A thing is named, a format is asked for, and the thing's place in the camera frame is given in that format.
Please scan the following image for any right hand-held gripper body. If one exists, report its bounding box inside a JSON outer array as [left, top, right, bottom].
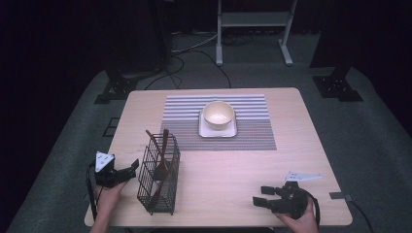
[[271, 170, 325, 220]]

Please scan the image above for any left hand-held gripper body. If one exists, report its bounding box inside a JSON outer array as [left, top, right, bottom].
[[93, 150, 130, 189]]

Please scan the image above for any black wire cutlery basket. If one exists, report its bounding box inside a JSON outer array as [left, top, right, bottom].
[[136, 132, 182, 216]]

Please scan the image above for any cream bowl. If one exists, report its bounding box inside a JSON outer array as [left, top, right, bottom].
[[202, 100, 235, 132]]

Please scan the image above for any person's left hand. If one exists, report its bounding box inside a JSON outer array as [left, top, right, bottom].
[[94, 181, 129, 215]]

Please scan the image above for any person's right hand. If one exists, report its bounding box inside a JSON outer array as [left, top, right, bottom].
[[276, 196, 321, 233]]

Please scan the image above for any grey clip on table edge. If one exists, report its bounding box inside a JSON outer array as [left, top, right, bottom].
[[328, 191, 355, 203]]

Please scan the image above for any striped placemat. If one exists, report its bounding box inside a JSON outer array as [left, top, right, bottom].
[[160, 93, 278, 152]]

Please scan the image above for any black stand base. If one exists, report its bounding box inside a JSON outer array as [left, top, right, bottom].
[[93, 68, 140, 105], [311, 66, 364, 103]]

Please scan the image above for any white square plate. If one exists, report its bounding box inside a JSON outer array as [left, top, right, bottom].
[[198, 110, 238, 139]]

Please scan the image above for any white metal stand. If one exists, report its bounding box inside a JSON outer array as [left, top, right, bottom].
[[216, 0, 298, 67]]

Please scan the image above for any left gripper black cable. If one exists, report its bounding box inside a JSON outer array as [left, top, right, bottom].
[[85, 162, 99, 222]]

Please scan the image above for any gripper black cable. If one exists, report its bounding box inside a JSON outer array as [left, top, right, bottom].
[[302, 188, 323, 227], [85, 162, 99, 222]]

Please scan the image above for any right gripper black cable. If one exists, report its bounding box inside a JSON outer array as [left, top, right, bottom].
[[302, 188, 323, 227]]

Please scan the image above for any black cable from grey clip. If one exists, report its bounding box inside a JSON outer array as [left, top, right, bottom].
[[350, 198, 374, 233]]

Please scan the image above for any black floor cable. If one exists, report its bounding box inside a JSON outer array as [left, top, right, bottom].
[[144, 55, 186, 91], [193, 50, 233, 89]]

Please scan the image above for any grey floor cable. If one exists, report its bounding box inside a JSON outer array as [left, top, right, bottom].
[[170, 31, 219, 54]]

